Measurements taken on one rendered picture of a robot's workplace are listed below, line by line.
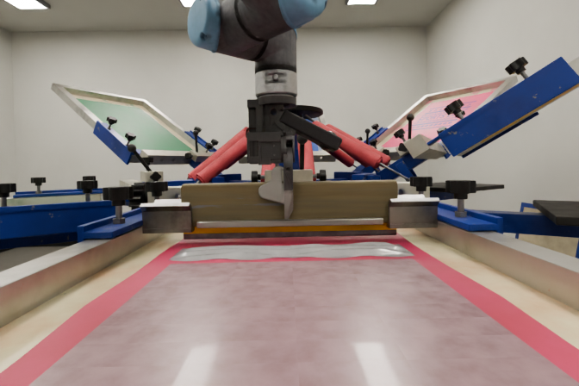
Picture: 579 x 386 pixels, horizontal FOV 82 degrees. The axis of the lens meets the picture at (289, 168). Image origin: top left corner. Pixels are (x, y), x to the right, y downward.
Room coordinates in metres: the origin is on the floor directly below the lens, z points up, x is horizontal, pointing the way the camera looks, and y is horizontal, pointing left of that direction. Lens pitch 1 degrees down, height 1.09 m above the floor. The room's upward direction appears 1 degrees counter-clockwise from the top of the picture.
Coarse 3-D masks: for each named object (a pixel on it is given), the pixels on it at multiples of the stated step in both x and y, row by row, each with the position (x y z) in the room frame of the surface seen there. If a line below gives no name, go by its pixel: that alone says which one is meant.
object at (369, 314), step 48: (336, 240) 0.59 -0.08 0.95; (384, 240) 0.58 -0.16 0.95; (336, 288) 0.36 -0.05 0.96; (384, 288) 0.36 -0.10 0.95; (432, 288) 0.36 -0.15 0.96; (480, 288) 0.36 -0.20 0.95; (336, 336) 0.26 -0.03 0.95; (384, 336) 0.26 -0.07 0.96; (432, 336) 0.26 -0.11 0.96; (480, 336) 0.26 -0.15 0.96; (528, 336) 0.26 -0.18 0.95; (336, 384) 0.20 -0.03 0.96; (384, 384) 0.20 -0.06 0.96; (432, 384) 0.20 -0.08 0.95; (480, 384) 0.20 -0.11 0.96; (528, 384) 0.20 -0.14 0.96; (576, 384) 0.20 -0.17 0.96
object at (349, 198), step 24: (192, 192) 0.58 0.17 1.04; (216, 192) 0.58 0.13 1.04; (240, 192) 0.58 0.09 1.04; (312, 192) 0.59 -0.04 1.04; (336, 192) 0.59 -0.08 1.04; (360, 192) 0.59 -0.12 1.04; (384, 192) 0.59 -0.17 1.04; (192, 216) 0.58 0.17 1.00; (216, 216) 0.58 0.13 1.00; (240, 216) 0.58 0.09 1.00; (264, 216) 0.59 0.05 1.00; (312, 216) 0.59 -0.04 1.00; (336, 216) 0.59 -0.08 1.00; (360, 216) 0.59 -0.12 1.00; (384, 216) 0.59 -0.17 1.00
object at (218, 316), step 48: (192, 240) 0.61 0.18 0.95; (240, 240) 0.60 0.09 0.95; (288, 240) 0.59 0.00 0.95; (144, 288) 0.37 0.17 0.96; (192, 288) 0.37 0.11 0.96; (240, 288) 0.37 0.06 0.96; (288, 288) 0.37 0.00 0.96; (48, 336) 0.27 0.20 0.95; (96, 336) 0.27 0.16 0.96; (144, 336) 0.27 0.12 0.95; (192, 336) 0.27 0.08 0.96; (240, 336) 0.26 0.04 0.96; (288, 336) 0.26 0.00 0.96; (0, 384) 0.21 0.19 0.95; (48, 384) 0.21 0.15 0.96; (96, 384) 0.21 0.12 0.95; (144, 384) 0.21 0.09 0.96; (192, 384) 0.21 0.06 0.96; (240, 384) 0.21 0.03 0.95; (288, 384) 0.20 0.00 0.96
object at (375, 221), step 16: (208, 224) 0.57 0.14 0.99; (224, 224) 0.57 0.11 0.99; (240, 224) 0.57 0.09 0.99; (256, 224) 0.57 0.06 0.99; (272, 224) 0.57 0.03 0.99; (288, 224) 0.57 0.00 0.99; (304, 224) 0.57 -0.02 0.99; (320, 224) 0.57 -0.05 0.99; (336, 224) 0.57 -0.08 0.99; (352, 224) 0.57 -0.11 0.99; (368, 224) 0.57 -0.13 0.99
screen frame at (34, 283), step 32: (448, 224) 0.54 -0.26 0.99; (64, 256) 0.38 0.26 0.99; (96, 256) 0.43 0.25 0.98; (480, 256) 0.45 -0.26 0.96; (512, 256) 0.39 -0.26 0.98; (544, 256) 0.35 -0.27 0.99; (0, 288) 0.29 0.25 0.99; (32, 288) 0.32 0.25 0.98; (64, 288) 0.37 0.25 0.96; (544, 288) 0.34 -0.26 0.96; (576, 288) 0.30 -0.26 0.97; (0, 320) 0.29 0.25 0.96
